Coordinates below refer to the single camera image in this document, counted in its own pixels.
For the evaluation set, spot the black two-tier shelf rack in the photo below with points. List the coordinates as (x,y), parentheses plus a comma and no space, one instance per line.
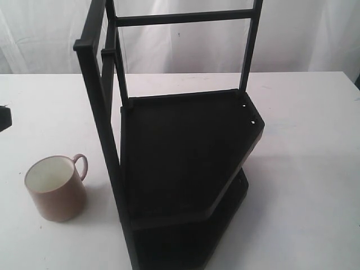
(174,161)

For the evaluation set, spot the pink ceramic mug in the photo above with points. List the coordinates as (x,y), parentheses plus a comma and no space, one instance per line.
(56,187)

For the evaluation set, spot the white backdrop curtain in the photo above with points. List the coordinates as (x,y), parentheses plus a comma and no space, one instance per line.
(38,37)

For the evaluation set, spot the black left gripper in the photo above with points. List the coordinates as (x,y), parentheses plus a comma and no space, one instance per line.
(5,118)

